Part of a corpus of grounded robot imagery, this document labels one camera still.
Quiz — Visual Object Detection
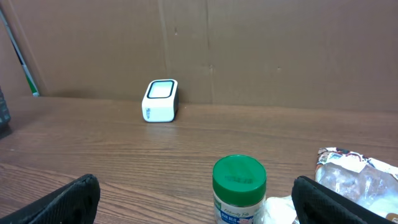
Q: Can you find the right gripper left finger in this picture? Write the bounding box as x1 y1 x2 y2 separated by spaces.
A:
1 174 101 224

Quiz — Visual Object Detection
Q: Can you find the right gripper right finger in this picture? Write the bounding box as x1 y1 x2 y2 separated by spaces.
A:
291 176 394 224

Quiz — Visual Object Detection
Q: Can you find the beige brown snack bag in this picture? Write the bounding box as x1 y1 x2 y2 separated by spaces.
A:
315 147 397 223

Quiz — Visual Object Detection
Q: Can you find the green lid jar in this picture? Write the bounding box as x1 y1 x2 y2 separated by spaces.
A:
212 154 267 224

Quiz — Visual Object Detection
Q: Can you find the white barcode scanner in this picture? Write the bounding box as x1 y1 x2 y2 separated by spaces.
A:
141 79 179 123

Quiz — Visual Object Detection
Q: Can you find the grey plastic mesh basket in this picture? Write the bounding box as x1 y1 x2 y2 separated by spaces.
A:
0 91 11 129

